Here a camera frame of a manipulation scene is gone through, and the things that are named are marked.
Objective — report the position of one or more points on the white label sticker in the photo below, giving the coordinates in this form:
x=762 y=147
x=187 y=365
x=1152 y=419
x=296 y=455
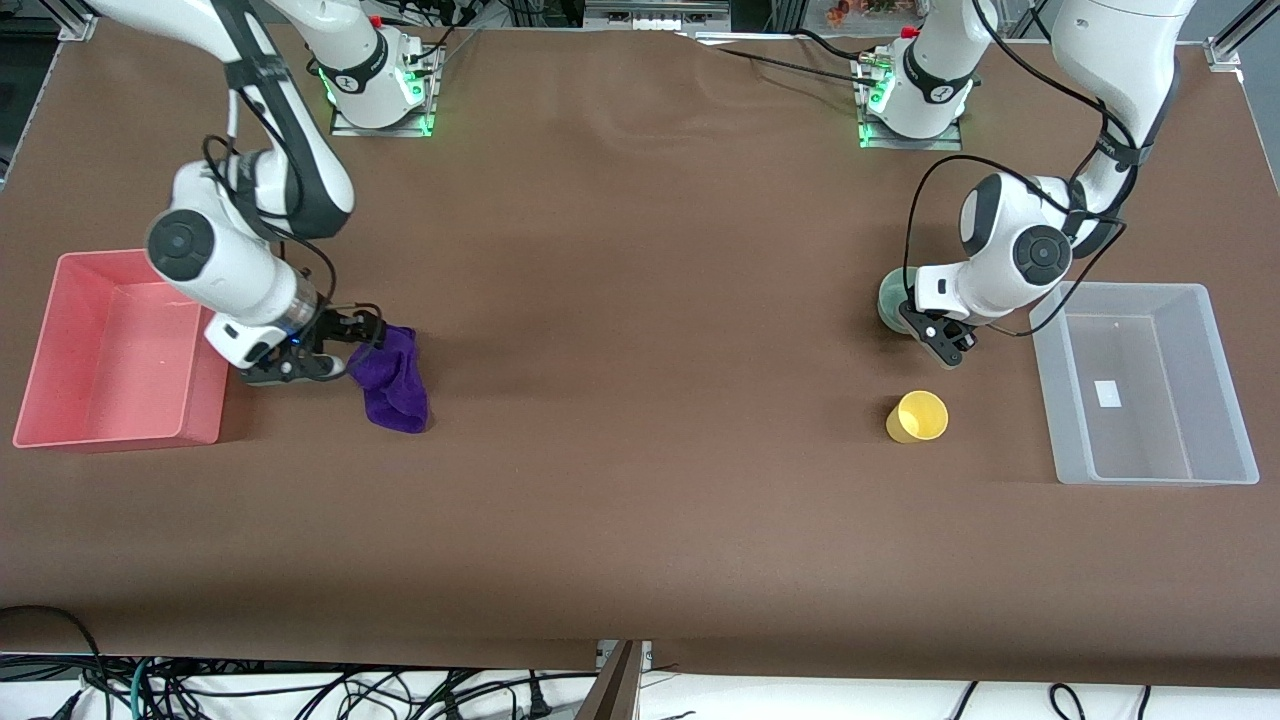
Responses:
x=1107 y=394

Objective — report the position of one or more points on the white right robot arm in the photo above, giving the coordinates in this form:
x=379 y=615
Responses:
x=215 y=270

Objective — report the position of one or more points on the yellow plastic cup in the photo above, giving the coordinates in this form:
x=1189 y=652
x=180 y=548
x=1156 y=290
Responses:
x=920 y=416

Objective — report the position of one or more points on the green cup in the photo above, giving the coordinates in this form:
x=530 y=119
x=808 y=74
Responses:
x=890 y=296

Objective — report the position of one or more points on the purple cloth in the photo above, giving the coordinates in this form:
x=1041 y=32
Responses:
x=395 y=390

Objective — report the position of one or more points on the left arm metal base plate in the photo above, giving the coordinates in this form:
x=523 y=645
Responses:
x=868 y=120

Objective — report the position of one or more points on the pink plastic bin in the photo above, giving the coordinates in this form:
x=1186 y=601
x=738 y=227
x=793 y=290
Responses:
x=110 y=360

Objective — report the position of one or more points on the translucent plastic bin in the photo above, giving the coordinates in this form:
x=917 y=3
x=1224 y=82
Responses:
x=1062 y=400

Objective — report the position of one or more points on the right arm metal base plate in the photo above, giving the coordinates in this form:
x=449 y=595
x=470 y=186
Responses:
x=345 y=122

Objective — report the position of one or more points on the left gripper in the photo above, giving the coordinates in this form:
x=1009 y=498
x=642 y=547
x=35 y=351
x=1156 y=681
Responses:
x=952 y=330

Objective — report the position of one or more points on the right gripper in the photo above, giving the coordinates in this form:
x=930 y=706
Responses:
x=338 y=328

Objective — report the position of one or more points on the aluminium frame profile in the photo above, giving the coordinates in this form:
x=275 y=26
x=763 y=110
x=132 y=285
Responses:
x=75 y=18
x=1235 y=35

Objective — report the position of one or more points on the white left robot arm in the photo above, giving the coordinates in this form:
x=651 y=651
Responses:
x=1110 y=60

